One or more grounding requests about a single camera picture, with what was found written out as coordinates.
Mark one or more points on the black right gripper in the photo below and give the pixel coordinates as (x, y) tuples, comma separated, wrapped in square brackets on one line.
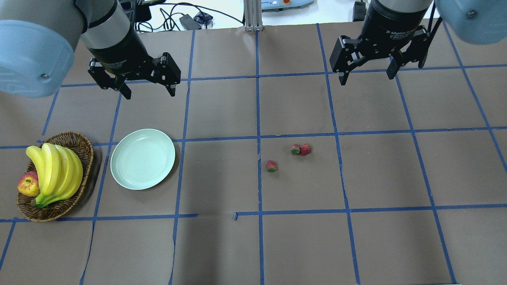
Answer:
[(391, 24)]

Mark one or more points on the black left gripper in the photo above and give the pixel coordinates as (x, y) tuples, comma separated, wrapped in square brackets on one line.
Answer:
[(117, 52)]

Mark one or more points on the strawberry red one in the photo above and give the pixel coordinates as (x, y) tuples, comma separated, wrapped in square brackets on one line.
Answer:
[(305, 149)]

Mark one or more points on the strawberry with green top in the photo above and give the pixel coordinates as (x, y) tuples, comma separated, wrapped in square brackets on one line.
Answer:
[(295, 149)]

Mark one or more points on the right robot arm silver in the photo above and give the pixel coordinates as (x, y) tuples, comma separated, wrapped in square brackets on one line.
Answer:
[(479, 22)]

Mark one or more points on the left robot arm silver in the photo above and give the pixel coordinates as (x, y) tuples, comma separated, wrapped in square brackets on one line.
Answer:
[(38, 39)]

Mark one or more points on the pale green plate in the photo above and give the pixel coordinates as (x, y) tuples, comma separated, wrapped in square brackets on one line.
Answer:
[(142, 159)]

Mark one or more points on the black power adapter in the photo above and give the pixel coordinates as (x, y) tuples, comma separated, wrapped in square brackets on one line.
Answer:
[(189, 23)]

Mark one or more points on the yellow banana bunch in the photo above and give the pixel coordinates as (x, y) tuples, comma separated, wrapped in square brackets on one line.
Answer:
[(60, 172)]

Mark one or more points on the teach pendant blue grey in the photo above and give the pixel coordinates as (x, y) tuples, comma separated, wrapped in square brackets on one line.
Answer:
[(280, 5)]

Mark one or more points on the red yellow apple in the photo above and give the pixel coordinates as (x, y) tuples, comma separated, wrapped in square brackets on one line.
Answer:
[(28, 184)]

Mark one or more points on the woven wicker basket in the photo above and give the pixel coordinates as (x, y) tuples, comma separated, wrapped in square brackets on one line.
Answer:
[(84, 149)]

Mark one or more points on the aluminium frame post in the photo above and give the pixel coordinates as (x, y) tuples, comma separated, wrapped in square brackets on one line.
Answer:
[(252, 15)]

